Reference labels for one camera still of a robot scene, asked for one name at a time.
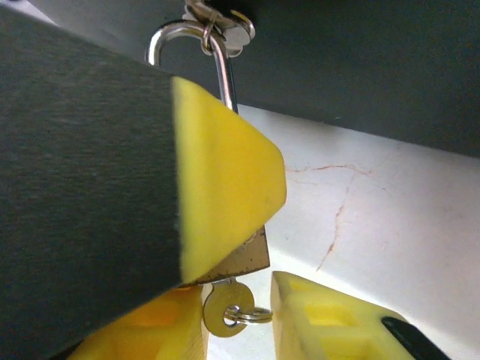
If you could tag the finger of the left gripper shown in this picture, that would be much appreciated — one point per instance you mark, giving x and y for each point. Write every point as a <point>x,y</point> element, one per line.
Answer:
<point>93,168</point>

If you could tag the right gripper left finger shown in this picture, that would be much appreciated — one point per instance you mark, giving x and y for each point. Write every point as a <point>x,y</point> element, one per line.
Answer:
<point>150,333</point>

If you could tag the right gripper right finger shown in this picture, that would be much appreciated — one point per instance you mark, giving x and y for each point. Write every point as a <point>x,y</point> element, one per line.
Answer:
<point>322,330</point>

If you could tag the small silver key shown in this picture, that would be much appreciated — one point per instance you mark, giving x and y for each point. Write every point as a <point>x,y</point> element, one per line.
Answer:
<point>215,303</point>

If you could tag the brass padlock with silver shackle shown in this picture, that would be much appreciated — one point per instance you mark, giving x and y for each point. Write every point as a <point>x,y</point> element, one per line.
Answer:
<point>243,262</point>

